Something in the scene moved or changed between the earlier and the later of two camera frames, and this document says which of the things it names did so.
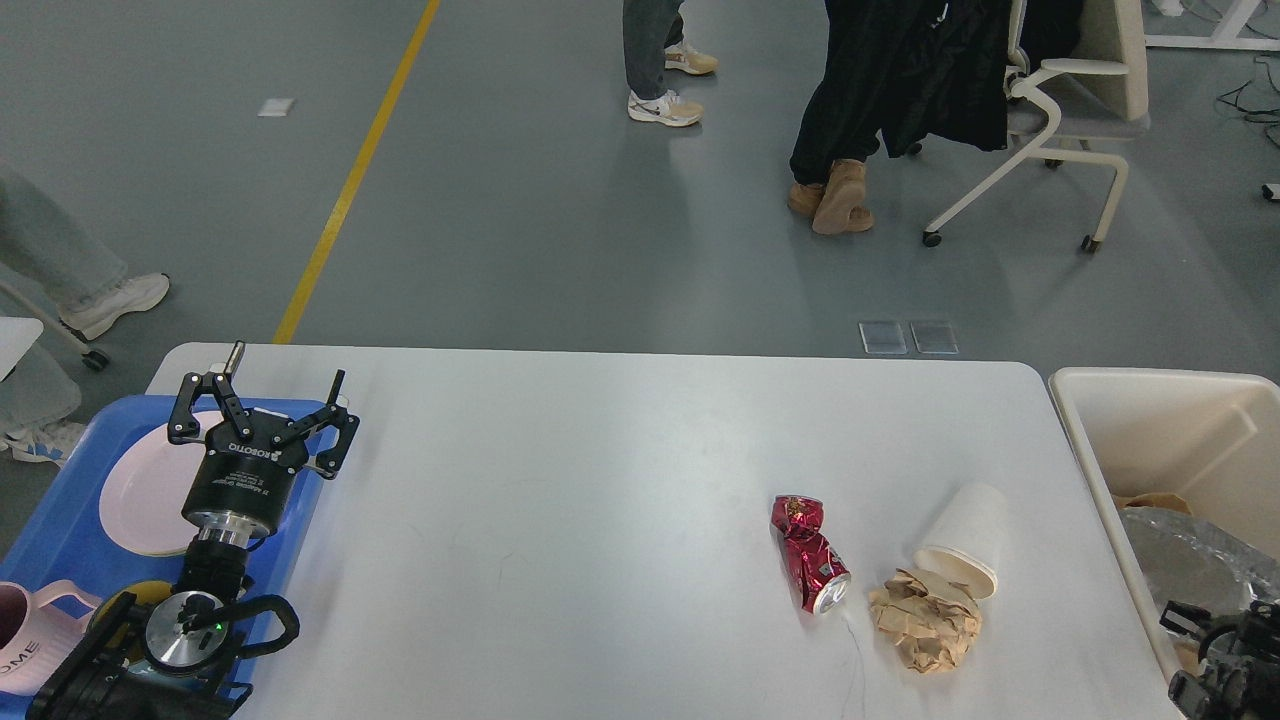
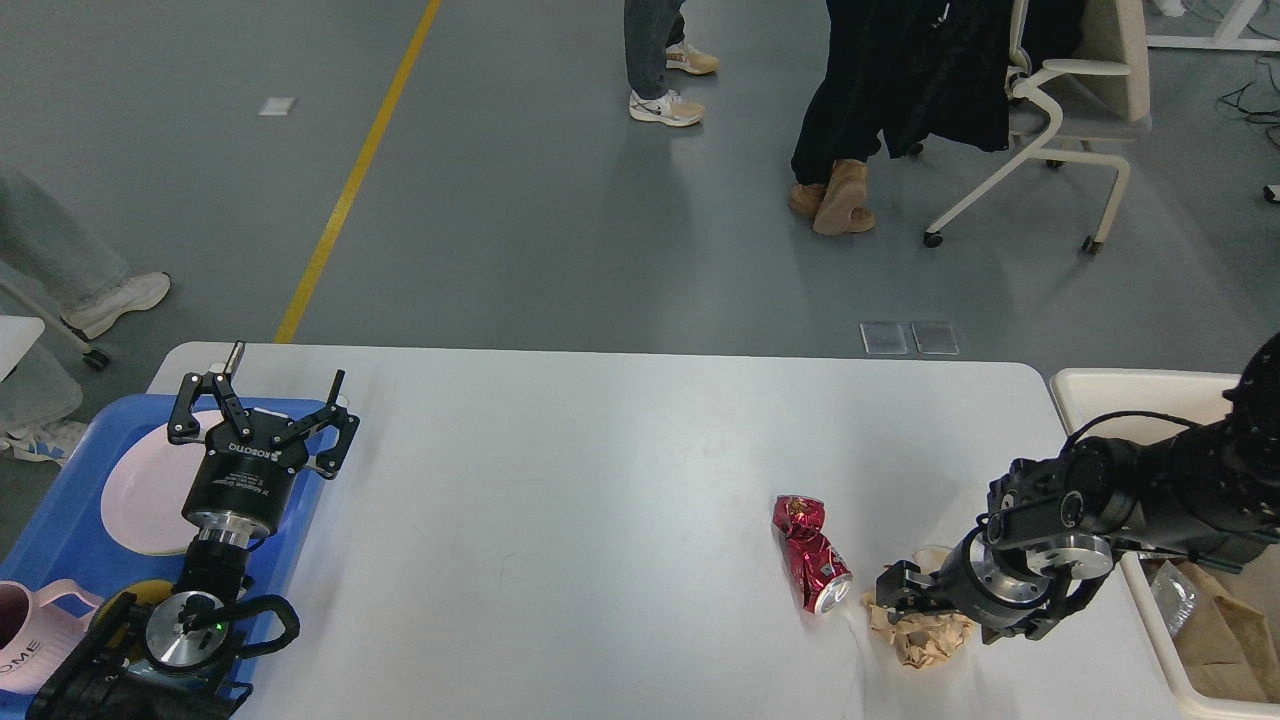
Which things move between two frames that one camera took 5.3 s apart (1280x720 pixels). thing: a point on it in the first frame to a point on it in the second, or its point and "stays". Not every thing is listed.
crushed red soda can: x=821 y=577 stays
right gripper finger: x=1184 y=617 to x=904 y=588
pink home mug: x=37 y=632 stays
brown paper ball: x=933 y=622 stays
